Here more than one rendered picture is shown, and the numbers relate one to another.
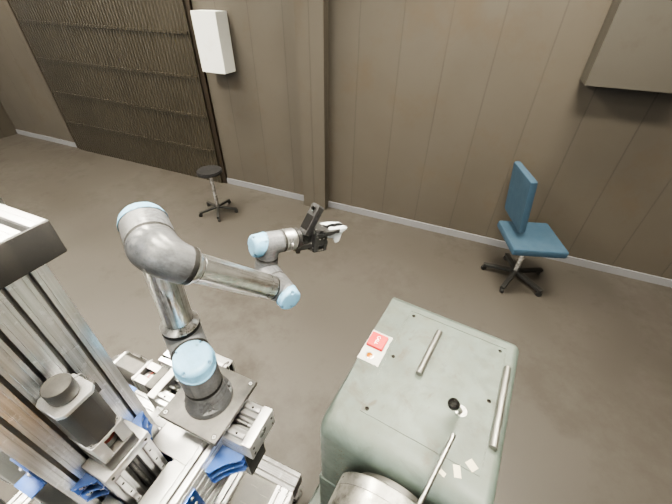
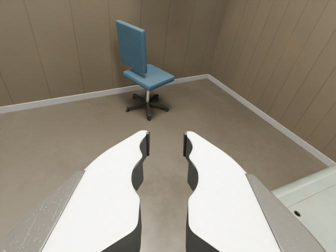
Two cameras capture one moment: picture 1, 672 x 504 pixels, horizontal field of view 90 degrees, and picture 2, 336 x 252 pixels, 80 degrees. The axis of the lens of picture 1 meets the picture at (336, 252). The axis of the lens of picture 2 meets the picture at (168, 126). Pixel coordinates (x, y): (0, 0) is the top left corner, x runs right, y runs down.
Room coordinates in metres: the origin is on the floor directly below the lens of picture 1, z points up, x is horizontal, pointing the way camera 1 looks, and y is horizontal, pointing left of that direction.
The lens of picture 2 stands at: (0.99, 0.06, 1.63)
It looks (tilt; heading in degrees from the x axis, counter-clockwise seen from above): 39 degrees down; 301
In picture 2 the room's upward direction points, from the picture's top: 9 degrees clockwise
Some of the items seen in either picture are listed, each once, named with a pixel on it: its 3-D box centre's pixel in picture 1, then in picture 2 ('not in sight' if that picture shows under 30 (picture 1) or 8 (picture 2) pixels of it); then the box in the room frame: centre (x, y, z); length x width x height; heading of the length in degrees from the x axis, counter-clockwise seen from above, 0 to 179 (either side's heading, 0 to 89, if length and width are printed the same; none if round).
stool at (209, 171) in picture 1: (215, 191); not in sight; (3.62, 1.47, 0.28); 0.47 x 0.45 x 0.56; 70
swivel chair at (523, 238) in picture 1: (530, 233); (148, 72); (2.47, -1.73, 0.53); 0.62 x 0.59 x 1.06; 65
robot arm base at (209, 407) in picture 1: (206, 389); not in sight; (0.57, 0.41, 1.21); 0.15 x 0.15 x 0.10
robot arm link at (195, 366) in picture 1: (196, 366); not in sight; (0.58, 0.42, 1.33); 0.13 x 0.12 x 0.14; 35
